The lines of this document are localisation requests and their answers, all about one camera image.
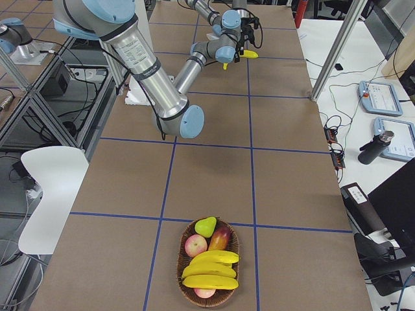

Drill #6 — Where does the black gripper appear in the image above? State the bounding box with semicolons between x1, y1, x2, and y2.
234;25;255;62

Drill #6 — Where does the yellow banana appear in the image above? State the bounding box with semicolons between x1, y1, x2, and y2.
182;275;239;290
182;262;236;279
216;49;259;71
190;250;239;264

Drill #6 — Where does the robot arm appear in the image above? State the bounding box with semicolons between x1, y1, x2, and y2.
53;1;252;139
184;0;250;26

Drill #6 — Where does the red cylinder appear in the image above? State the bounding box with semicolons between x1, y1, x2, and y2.
294;0;308;29

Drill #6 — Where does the orange circuit board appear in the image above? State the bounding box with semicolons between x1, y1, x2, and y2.
330;150;346;170
324;126;338;144

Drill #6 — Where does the far teach pendant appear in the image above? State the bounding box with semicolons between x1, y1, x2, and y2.
358;81;403;117

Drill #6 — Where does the teach pendant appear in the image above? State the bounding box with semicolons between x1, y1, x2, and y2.
358;81;403;117
373;117;414;162

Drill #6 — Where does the dark water bottle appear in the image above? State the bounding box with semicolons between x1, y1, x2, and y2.
357;130;395;165

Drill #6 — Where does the near teach pendant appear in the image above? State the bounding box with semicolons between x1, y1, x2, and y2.
373;117;414;162

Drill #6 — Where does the green pear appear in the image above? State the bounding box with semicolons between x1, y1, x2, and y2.
195;216;217;238

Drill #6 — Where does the red mango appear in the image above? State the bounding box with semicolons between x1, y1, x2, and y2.
208;226;231;251

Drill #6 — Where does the pink apple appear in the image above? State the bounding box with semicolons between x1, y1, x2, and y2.
194;288;216;299
184;234;208;258

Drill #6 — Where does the black monitor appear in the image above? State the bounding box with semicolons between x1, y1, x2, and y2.
369;159;414;254

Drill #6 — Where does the white chair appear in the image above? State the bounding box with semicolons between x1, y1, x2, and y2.
18;146;89;255

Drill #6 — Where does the aluminium frame post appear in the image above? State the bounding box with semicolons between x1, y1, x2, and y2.
310;0;366;102

